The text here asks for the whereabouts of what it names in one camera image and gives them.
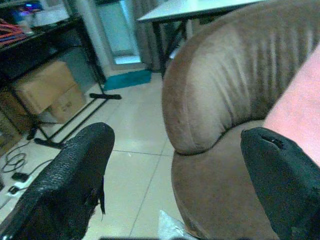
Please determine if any brown fabric sofa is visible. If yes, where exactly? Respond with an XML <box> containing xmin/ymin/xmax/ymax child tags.
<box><xmin>161</xmin><ymin>0</ymin><xmax>320</xmax><ymax>240</ymax></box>

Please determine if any white folding table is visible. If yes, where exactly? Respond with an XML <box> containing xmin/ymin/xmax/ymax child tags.
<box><xmin>136</xmin><ymin>0</ymin><xmax>266</xmax><ymax>80</ymax></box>

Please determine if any clear plastic wrapper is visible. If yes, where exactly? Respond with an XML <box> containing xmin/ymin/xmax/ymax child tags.
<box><xmin>158</xmin><ymin>209</ymin><xmax>198</xmax><ymax>240</ymax></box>

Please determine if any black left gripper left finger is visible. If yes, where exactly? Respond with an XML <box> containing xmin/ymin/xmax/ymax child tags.
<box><xmin>0</xmin><ymin>122</ymin><xmax>116</xmax><ymax>240</ymax></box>

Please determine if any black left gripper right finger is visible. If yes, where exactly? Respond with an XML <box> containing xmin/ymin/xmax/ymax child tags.
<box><xmin>240</xmin><ymin>126</ymin><xmax>320</xmax><ymax>240</ymax></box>

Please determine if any large cardboard box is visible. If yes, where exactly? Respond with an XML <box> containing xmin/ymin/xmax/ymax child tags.
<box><xmin>13</xmin><ymin>60</ymin><xmax>79</xmax><ymax>115</ymax></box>

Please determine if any black metal desk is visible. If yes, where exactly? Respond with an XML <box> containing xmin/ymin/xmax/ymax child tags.
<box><xmin>0</xmin><ymin>9</ymin><xmax>123</xmax><ymax>150</ymax></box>

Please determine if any black power cable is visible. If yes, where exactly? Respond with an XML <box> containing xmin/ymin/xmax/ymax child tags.
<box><xmin>0</xmin><ymin>143</ymin><xmax>55</xmax><ymax>201</ymax></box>

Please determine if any small cardboard box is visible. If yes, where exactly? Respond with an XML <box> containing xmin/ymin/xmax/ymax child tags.
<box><xmin>46</xmin><ymin>83</ymin><xmax>87</xmax><ymax>125</ymax></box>

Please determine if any teal floor mat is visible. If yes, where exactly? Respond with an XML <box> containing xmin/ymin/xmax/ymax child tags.
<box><xmin>103</xmin><ymin>69</ymin><xmax>153</xmax><ymax>91</ymax></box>

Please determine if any grey curtain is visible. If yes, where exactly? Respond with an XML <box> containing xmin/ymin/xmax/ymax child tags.
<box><xmin>131</xmin><ymin>0</ymin><xmax>185</xmax><ymax>73</ymax></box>

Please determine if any orange cables bundle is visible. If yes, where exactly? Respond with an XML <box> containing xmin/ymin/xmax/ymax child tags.
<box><xmin>0</xmin><ymin>17</ymin><xmax>31</xmax><ymax>47</ymax></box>

